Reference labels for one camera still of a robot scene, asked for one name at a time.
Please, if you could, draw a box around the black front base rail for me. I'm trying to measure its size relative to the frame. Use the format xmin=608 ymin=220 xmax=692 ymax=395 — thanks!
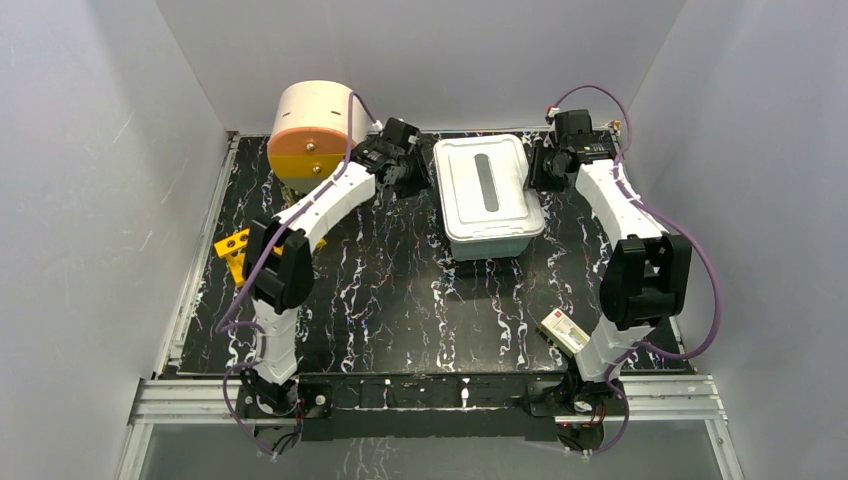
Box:
xmin=235 ymin=370 xmax=631 ymax=444

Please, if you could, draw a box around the teal plastic bin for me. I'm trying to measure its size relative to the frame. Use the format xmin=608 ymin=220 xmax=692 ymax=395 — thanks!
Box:
xmin=450 ymin=234 xmax=535 ymax=262

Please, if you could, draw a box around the white bin lid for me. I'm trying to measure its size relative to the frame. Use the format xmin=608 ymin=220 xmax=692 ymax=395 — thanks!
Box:
xmin=433 ymin=134 xmax=545 ymax=244

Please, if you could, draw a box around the white red box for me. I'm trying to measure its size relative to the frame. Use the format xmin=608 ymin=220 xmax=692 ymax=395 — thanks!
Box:
xmin=539 ymin=308 xmax=590 ymax=357

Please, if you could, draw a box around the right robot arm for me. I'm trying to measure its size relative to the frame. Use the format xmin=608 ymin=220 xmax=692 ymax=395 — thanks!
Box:
xmin=525 ymin=108 xmax=692 ymax=414

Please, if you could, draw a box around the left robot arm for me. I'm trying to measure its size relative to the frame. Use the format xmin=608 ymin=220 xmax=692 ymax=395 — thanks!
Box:
xmin=241 ymin=118 xmax=429 ymax=416

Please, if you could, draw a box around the yellow test tube rack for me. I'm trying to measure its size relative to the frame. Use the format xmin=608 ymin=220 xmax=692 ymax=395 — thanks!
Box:
xmin=214 ymin=224 xmax=315 ymax=295

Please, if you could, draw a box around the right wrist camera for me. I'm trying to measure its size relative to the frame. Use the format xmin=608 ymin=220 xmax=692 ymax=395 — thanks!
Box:
xmin=545 ymin=105 xmax=561 ymax=125

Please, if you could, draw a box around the cream orange cylindrical container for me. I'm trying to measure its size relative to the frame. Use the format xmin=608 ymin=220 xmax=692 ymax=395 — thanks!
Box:
xmin=267 ymin=80 xmax=373 ymax=195

